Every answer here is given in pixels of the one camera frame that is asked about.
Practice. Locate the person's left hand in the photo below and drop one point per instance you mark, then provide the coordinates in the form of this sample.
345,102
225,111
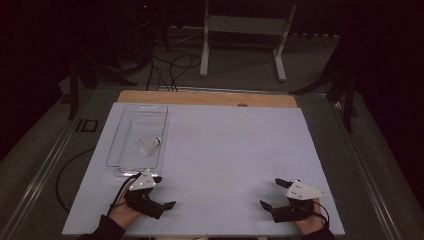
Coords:
121,213

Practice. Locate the white metal stand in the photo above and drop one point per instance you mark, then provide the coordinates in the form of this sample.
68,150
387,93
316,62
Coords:
246,25

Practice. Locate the white table cover sheet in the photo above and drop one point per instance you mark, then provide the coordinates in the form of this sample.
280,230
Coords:
233,150

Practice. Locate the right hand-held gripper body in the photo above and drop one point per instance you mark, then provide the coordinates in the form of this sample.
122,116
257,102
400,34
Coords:
293,211

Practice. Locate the white feather shuttlecock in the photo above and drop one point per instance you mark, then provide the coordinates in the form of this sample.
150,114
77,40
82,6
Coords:
146,147

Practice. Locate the black tripod stand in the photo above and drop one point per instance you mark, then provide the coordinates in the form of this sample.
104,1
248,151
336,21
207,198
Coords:
348,100
73,86

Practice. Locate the person's right hand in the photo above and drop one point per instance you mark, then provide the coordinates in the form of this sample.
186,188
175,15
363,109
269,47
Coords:
315,225

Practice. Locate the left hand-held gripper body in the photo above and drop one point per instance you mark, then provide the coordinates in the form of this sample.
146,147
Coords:
143,198

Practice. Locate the metal floor rail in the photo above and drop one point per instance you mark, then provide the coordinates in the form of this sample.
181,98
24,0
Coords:
43,173
370,180

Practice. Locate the clear plastic container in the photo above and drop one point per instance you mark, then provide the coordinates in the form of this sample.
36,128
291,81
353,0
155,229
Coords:
146,113

